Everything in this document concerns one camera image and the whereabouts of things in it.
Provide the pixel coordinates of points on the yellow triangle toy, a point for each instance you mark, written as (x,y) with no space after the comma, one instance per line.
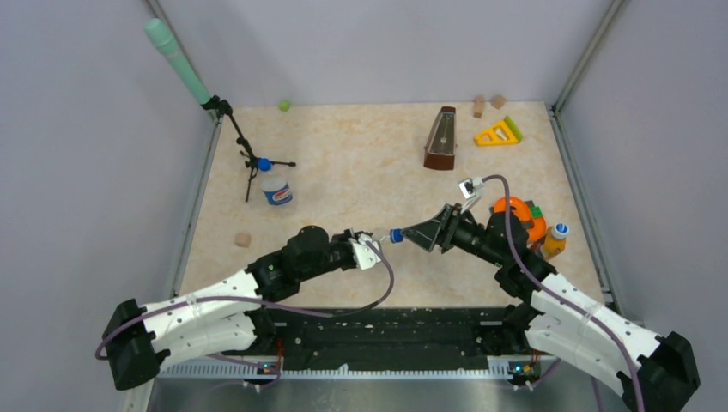
(503,133)

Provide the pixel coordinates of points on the blue bottle cap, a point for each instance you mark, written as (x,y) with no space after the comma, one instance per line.
(396,235)

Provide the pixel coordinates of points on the clear crushed plastic bottle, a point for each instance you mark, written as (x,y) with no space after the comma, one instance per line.
(380,235)

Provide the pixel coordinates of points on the orange toy tape dispenser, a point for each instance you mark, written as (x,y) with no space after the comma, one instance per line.
(531,218)

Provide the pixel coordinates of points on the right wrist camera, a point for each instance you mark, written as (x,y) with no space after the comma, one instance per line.
(472,190)

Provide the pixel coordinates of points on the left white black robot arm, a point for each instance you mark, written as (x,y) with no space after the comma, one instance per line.
(141,341)

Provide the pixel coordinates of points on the brown metronome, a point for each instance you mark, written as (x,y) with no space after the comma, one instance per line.
(439,151)

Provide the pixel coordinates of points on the orange juice bottle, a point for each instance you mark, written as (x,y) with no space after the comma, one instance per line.
(554,242)

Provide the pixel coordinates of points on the small wooden cube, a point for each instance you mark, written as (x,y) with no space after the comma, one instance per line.
(498,101)

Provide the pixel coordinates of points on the mint green microphone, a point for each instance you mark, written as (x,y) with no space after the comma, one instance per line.
(163,40)

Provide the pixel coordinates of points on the beige wooden cube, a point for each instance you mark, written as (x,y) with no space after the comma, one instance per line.
(242,239)

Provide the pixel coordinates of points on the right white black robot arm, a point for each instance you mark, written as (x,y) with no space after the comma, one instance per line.
(648,371)

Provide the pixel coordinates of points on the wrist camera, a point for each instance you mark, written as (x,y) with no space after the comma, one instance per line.
(366,250)
(472,190)

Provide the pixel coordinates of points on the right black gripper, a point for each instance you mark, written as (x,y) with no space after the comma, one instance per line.
(424,234)

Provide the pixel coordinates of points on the black microphone tripod stand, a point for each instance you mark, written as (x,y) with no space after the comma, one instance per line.
(223,109)

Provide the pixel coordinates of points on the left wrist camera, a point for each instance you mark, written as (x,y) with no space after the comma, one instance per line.
(366,250)

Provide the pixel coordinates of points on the blue labelled white jar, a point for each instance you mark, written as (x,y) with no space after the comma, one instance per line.
(276,190)

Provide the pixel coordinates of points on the tall wooden block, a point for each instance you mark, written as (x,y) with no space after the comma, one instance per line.
(478,106)

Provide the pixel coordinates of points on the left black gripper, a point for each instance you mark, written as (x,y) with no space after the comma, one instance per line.
(348,233)

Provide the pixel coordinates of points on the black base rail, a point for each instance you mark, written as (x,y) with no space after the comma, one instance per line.
(399,340)

